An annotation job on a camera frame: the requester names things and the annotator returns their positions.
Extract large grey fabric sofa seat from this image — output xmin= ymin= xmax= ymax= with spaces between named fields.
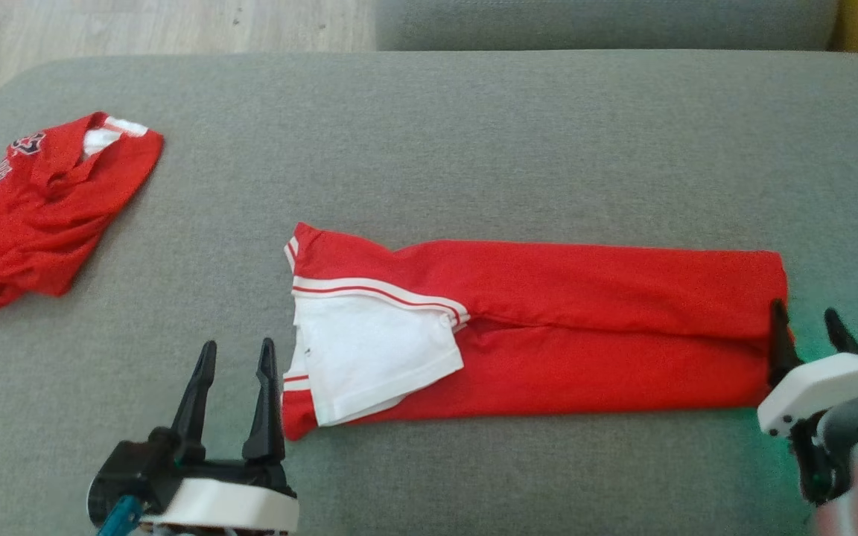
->
xmin=0 ymin=50 xmax=858 ymax=536

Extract small grey fabric sofa cushion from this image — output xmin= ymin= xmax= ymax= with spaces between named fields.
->
xmin=375 ymin=0 xmax=839 ymax=51

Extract left arm blue-plug cable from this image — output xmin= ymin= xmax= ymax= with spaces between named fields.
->
xmin=98 ymin=495 xmax=143 ymax=536

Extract red shirt with white sleeves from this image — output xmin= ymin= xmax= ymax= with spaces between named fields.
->
xmin=282 ymin=222 xmax=795 ymax=441

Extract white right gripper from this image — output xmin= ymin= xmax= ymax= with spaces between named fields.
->
xmin=758 ymin=299 xmax=858 ymax=438

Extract red printed jersey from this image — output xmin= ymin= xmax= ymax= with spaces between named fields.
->
xmin=0 ymin=112 xmax=165 ymax=315

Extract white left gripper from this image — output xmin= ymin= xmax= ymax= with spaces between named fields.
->
xmin=142 ymin=339 xmax=299 ymax=536

